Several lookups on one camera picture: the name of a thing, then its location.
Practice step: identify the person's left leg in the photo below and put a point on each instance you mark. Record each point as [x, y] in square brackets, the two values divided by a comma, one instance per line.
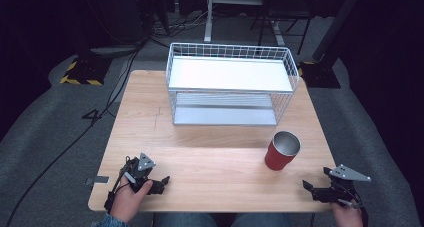
[185, 220]

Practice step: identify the black slanted stand pole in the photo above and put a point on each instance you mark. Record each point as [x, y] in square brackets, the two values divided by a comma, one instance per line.
[336, 23]

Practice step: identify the person's right leg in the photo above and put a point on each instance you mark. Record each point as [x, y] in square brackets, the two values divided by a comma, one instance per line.
[261, 220]

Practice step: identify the person's right hand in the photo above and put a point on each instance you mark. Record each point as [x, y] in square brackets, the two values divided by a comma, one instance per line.
[346, 216]

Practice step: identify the grey tape strip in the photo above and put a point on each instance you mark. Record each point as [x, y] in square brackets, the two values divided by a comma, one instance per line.
[99, 180]

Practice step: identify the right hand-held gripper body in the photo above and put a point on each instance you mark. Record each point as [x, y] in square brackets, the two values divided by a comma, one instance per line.
[343, 182]

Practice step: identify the person's left hand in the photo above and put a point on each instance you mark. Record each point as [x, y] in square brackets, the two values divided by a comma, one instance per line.
[128, 202]

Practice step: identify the black metal stool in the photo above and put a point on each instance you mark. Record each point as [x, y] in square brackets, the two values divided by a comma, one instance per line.
[283, 10]

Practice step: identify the person's leg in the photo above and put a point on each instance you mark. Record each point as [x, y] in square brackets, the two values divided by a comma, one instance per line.
[185, 220]
[261, 220]

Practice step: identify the black yellow striped stand base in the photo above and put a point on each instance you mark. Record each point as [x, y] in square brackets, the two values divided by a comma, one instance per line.
[321, 75]
[85, 72]

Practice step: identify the white desk frame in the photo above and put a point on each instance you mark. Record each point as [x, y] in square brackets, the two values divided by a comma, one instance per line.
[209, 17]

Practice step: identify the red metal cup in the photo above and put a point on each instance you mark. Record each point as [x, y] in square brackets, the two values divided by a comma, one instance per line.
[277, 158]

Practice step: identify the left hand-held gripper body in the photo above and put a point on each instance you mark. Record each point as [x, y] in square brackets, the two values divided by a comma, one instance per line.
[144, 163]

